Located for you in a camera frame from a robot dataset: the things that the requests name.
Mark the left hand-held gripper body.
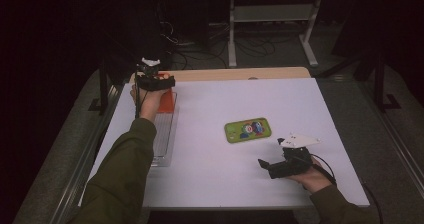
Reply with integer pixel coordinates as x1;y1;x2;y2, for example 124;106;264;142
135;57;168;92

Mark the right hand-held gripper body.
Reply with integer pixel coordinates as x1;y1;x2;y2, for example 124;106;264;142
267;133;322;180

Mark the orange phone case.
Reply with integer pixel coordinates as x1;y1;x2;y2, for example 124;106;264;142
156;71;177;114

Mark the green printed phone case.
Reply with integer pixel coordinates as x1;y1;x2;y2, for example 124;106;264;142
223;117;273;144

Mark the clear plastic rack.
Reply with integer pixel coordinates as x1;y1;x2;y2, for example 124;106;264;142
149;91;181;168

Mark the person's left hand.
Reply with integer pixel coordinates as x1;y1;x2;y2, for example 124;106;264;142
130;83;168;124

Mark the person's right hand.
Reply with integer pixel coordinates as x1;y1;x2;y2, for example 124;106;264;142
287;156;335;195

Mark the black metal stand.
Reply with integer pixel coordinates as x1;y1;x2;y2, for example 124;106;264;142
372;48;403;114
87;59;112;116

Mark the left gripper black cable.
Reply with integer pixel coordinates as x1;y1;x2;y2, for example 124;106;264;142
134;71;150;119

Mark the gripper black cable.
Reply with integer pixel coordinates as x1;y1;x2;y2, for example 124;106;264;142
134;71;150;119
309;153;385;224

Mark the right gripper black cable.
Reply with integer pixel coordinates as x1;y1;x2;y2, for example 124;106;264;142
309;153;385;224

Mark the tangle of floor cables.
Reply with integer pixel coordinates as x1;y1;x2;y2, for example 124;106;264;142
155;2;278;70

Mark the metal floor rail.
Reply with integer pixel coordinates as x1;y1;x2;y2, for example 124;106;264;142
49;83;122;224
362;83;424;199

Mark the white metal desk frame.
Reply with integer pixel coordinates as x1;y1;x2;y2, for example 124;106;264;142
227;0;325;69

